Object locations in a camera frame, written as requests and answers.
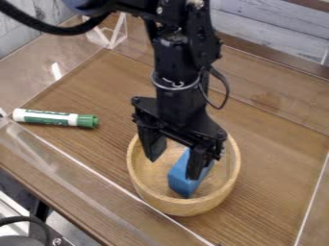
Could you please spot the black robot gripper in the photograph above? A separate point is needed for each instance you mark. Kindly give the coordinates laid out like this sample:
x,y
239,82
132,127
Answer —
x,y
176,115

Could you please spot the green and white marker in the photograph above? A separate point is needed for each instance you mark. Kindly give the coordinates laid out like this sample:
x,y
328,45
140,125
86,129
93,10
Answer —
x,y
55,118

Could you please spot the brown wooden bowl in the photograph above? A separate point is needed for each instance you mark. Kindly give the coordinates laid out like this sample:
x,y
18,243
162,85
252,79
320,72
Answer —
x,y
149,178

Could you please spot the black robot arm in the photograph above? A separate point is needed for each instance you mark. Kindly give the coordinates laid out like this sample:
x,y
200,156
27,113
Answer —
x,y
186,48

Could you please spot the blue rectangular block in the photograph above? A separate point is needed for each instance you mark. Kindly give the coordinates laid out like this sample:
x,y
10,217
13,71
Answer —
x,y
184,186

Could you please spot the black table leg bracket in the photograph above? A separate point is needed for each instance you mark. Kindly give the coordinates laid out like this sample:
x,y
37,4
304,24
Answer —
x,y
42,231

